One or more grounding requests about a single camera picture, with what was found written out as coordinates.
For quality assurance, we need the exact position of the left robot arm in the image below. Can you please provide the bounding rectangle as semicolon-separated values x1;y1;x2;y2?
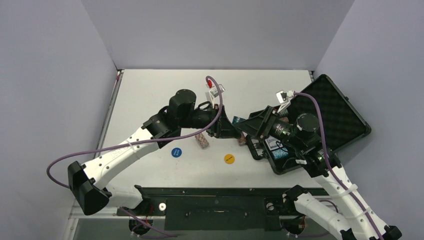
67;89;241;216

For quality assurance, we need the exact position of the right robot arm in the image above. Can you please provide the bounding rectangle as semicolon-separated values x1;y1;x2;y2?
235;105;402;240

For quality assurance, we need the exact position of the blue playing card deck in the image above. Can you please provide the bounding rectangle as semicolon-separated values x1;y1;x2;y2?
265;136;283;151

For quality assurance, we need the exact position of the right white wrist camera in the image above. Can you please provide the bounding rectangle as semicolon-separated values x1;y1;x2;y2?
276;90;295;114

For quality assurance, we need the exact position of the light blue chip stack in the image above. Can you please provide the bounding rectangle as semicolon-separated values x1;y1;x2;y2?
271;148;289;160

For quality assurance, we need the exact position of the blue small blind button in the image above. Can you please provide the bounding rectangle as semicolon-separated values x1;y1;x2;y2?
171;147;182;158

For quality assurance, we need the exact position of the yellow big blind button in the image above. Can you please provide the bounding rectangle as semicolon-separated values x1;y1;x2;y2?
224;154;235;165

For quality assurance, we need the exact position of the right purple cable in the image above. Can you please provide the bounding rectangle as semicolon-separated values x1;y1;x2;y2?
293;92;385;240

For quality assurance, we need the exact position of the black poker set case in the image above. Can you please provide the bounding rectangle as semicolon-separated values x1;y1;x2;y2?
246;74;372;175

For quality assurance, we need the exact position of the red brown chip stack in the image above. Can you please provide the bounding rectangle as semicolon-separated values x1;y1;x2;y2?
237;133;247;146

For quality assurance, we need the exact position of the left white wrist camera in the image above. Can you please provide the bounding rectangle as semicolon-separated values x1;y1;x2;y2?
205;80;220;105

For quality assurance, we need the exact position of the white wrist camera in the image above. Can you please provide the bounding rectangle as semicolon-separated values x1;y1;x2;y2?
205;80;220;105
276;90;295;114

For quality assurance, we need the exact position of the pink chip stack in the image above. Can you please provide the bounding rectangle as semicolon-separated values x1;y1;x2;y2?
194;133;209;149

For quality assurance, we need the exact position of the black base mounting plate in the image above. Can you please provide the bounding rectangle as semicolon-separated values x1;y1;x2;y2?
116;186;305;231

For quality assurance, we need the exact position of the green chip stack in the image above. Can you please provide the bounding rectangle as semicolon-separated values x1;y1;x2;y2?
231;116;246;125

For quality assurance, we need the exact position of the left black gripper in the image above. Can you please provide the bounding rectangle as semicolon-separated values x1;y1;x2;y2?
179;104;241;139

